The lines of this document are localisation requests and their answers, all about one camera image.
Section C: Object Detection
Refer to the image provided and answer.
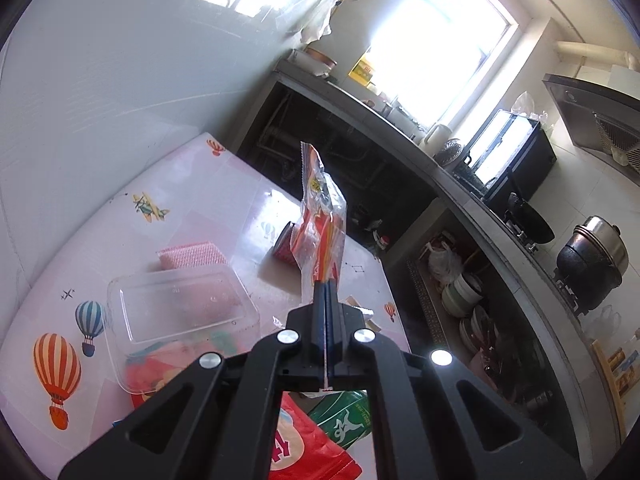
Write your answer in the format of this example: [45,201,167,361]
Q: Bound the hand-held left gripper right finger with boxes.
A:
[326,282,587,480]

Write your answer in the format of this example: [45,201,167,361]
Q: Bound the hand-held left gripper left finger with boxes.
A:
[57,282,328,480]

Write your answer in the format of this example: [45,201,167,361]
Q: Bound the clear red plastic wrapper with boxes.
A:
[290,141,349,286]

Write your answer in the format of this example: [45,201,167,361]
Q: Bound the red snack bag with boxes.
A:
[124,340,363,480]

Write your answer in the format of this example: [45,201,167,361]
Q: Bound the clear plastic container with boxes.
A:
[105,266,262,393]

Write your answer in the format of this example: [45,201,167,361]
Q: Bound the green packet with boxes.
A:
[307,390,373,451]

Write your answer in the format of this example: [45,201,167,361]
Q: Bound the white plastic bag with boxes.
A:
[427,240,463,286]

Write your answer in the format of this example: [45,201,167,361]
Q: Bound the stack of bowls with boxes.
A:
[440,272,483,318]

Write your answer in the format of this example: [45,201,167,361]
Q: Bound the pink sponge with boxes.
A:
[156,242,231,271]

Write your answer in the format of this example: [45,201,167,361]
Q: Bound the stack of plates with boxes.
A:
[460,305,501,356]

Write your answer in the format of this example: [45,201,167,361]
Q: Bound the pink pan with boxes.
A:
[470,350,503,381]

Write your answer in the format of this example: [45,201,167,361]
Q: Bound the grey concrete counter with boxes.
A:
[272,57,626,461]

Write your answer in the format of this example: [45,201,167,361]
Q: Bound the round metal strainer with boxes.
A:
[434,139,465,166]

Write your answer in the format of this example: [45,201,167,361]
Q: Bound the white kettle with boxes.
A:
[419,123,453,157]

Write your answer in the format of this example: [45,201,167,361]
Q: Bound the black wok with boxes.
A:
[505,194,556,246]

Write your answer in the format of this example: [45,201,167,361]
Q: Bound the gas stove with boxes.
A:
[502,205,593,318]

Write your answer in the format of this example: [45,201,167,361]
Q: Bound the black glass door cabinet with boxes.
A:
[467,109,557,211]

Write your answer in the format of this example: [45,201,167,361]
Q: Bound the yellow box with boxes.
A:
[348,57,376,85]

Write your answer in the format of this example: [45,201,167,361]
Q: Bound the copper basin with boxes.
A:
[305,47,337,75]

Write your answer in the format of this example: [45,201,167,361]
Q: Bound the black pot with steel lid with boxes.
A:
[556,216,629,311]

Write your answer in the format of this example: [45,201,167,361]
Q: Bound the knotted clear plastic bag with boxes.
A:
[585,305,623,342]

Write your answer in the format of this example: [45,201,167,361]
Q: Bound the crumpled clear plastic bag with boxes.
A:
[510,91,536,116]

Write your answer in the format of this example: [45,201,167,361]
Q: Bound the kitchen window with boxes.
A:
[365,0,521,131]

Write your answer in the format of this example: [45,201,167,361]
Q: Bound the hanging plastic bag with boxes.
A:
[300,0,336,43]

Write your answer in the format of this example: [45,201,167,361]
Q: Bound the steel range hood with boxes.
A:
[542,74,640,176]

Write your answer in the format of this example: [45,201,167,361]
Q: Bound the white exhaust duct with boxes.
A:
[556,40,640,72]

